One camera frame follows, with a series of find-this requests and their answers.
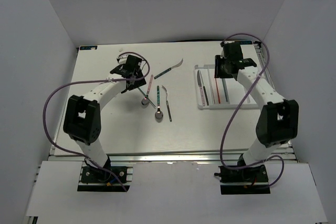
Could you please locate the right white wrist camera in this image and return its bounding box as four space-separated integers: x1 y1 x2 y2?
220 40 235 48

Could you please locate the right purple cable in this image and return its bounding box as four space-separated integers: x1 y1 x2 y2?
219 34 286 188

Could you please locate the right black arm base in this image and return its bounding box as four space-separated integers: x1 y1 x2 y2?
214 165 270 195

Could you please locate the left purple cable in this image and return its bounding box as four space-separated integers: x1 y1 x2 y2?
43 51 151 192

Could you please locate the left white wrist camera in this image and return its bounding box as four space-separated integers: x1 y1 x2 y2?
117 54 128 65

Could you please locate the pink handled knife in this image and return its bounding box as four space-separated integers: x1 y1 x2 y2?
196 70 205 106

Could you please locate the green handled spoon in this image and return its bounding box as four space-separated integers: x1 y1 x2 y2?
154 86 163 122

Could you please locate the left blue corner label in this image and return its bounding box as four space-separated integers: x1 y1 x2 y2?
79 45 98 50

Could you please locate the floral handled knife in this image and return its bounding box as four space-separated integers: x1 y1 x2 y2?
202 84 209 106

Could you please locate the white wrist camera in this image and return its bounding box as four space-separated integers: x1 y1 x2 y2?
117 54 128 65
220 40 235 48

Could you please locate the pink handled spoon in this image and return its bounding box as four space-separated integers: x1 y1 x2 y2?
146 75 154 98

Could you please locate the white divided utensil tray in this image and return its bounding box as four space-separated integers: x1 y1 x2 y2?
194 65 247 110

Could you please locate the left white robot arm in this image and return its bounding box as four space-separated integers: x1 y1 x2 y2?
63 52 148 182

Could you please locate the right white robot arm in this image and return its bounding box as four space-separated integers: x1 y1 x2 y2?
215 41 299 182

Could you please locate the purple cable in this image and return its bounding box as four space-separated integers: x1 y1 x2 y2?
43 51 151 192
219 34 286 188

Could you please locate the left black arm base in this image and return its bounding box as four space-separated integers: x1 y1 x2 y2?
77 165 133 193

